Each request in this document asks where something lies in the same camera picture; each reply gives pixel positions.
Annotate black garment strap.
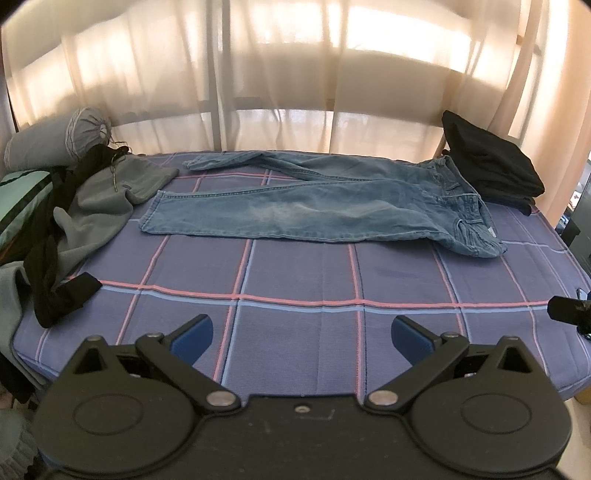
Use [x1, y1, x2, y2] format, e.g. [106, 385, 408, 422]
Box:
[22, 144, 136, 329]

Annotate stack of black folded clothes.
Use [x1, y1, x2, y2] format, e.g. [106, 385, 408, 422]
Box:
[442, 110, 545, 216]

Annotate grey fleece blanket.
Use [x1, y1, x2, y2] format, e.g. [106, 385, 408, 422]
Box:
[1, 155, 178, 366]

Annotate purple plaid bed sheet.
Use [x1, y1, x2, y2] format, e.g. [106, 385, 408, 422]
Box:
[12, 156, 590, 398]

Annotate grey bolster pillow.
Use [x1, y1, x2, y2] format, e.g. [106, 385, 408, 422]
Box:
[3, 107, 111, 173]

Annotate sheer cream curtain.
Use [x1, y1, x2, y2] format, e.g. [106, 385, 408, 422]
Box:
[0, 0, 591, 160]

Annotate blue denim jeans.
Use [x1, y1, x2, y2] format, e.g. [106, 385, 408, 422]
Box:
[139, 151, 506, 259]

